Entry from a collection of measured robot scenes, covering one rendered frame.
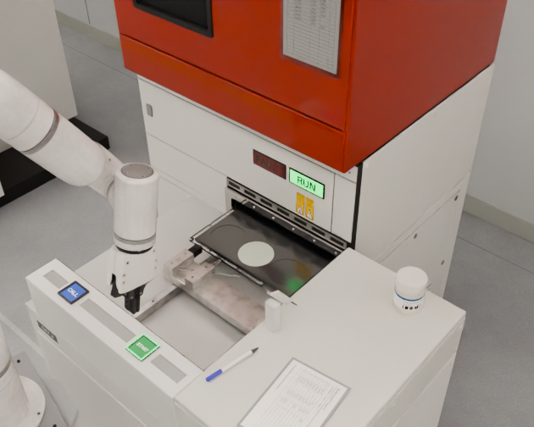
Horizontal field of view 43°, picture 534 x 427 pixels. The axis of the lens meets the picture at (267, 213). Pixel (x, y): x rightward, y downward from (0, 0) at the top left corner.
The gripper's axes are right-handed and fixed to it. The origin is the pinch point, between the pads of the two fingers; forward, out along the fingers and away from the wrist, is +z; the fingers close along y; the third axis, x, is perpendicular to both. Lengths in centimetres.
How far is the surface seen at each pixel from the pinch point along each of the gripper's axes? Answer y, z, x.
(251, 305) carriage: -35.6, 16.4, 4.5
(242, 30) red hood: -44, -48, -16
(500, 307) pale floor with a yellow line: -178, 76, 29
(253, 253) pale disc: -48.1, 11.8, -6.6
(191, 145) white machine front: -59, -3, -44
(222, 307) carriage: -30.5, 17.5, -0.7
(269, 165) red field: -57, -10, -12
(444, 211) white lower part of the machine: -118, 13, 15
